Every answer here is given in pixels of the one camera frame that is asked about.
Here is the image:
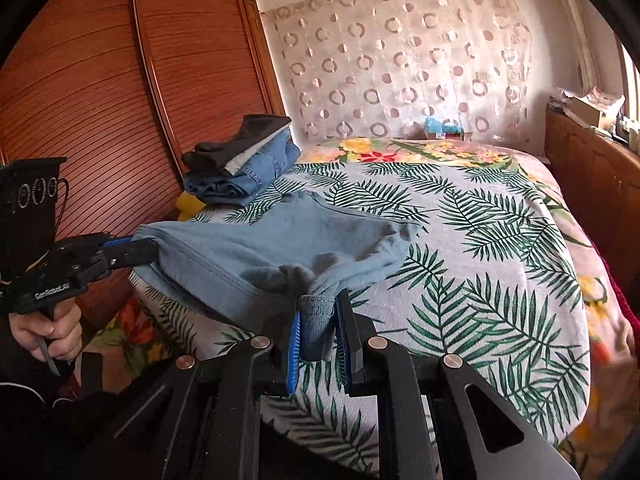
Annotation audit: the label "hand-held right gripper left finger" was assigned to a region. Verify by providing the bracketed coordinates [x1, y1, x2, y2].
[112, 310, 303, 480]

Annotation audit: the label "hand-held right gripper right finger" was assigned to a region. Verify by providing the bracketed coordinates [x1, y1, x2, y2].
[334, 288, 581, 480]

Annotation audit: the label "blue-grey pants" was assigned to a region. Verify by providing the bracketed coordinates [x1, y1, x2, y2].
[131, 191, 422, 363]

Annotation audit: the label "person's left hand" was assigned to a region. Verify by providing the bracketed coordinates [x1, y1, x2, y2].
[7, 300, 83, 363]

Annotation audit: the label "yellow plush toy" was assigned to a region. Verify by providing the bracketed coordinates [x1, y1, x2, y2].
[174, 192, 206, 221]

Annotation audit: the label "black folded garment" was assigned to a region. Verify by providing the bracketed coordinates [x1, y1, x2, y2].
[181, 114, 292, 177]

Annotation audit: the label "grey folded garment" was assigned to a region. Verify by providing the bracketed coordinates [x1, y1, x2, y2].
[225, 130, 291, 177]

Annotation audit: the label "stack of folded clothes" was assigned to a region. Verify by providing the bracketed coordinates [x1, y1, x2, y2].
[184, 132, 302, 206]

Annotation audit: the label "person's dark clothing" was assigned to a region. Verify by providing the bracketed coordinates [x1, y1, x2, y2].
[0, 350, 176, 480]

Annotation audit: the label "wooden slatted wardrobe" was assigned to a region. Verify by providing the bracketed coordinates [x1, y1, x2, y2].
[0, 0, 286, 321]

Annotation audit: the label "bed with leaf-print sheet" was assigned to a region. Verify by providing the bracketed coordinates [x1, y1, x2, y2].
[82, 136, 638, 476]

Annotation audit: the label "blue plastic bag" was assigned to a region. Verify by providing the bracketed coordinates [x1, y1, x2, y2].
[424, 116, 462, 135]

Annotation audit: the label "red cloth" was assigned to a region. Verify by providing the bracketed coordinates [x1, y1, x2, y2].
[592, 240, 640, 356]

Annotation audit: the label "sheer circle-pattern curtain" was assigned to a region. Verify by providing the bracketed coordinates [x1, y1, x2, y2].
[264, 0, 532, 142]

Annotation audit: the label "wooden side cabinet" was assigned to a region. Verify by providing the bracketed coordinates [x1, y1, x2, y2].
[544, 110, 640, 281]

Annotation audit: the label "open cardboard box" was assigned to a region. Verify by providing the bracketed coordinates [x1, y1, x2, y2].
[570, 95, 613, 128]

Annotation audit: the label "floral cloth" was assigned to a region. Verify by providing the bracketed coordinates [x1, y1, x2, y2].
[585, 85, 626, 111]

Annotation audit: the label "wooden framed window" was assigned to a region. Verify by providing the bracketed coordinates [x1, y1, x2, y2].
[617, 40, 640, 126]

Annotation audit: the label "beige window curtain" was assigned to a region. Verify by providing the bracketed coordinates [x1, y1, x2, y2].
[547, 0, 601, 86]

